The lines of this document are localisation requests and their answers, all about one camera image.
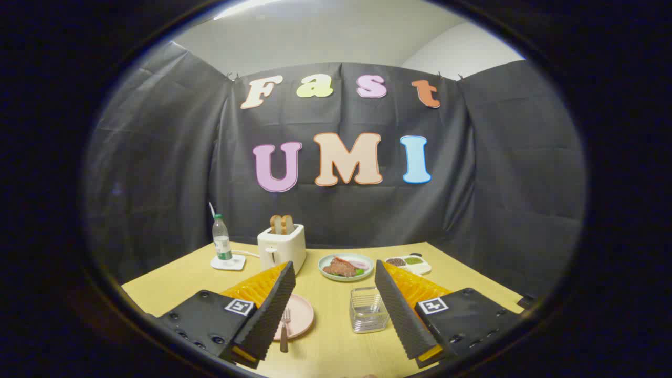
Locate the pink ham slice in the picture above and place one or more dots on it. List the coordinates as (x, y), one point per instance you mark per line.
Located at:
(359, 264)

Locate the brown steak piece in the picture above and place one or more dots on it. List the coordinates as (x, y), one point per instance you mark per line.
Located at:
(340, 268)

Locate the black backdrop cloth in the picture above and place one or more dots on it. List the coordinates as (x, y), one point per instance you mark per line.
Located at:
(157, 184)

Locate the white divided grain dish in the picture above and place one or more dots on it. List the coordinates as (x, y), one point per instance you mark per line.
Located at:
(420, 269)

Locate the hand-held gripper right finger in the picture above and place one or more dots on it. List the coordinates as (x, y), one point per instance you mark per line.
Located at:
(401, 315)

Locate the cream white toaster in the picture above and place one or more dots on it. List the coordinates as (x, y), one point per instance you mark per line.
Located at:
(281, 247)

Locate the clear plastic water bottle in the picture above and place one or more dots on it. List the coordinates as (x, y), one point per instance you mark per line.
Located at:
(222, 244)

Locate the pale green food plate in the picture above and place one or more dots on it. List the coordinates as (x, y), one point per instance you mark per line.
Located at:
(328, 275)

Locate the white square coaster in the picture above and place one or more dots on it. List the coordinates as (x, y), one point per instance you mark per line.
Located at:
(237, 264)

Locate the pink round plate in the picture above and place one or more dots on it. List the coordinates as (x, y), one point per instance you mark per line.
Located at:
(300, 315)

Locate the green beans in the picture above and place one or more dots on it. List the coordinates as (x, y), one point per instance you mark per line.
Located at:
(413, 260)

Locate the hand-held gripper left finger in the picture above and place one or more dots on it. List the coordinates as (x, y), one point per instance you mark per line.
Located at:
(273, 310)

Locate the dark brown beans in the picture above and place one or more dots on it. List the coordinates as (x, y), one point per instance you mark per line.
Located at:
(395, 261)

